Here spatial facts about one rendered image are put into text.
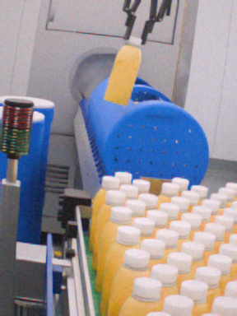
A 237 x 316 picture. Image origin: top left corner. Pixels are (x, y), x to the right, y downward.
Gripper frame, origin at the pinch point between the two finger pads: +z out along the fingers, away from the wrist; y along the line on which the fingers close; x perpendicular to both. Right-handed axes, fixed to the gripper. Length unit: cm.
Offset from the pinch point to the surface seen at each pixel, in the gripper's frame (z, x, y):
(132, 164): 34.3, 1.1, -8.6
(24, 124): 29, 44, 29
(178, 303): 44, 89, 11
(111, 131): 27.5, 0.3, -0.8
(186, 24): -28, -126, -60
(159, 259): 43, 66, 5
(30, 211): 70, -80, -1
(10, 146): 34, 44, 30
